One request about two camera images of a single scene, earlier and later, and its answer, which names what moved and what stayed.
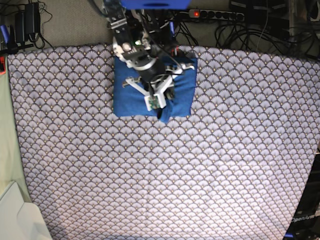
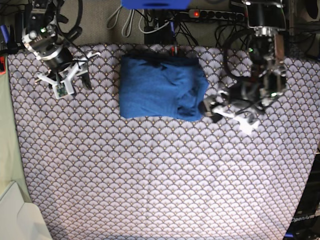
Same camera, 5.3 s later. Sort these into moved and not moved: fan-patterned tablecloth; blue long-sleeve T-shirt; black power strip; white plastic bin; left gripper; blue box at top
Moved: left gripper; blue long-sleeve T-shirt
Not moved: black power strip; blue box at top; white plastic bin; fan-patterned tablecloth
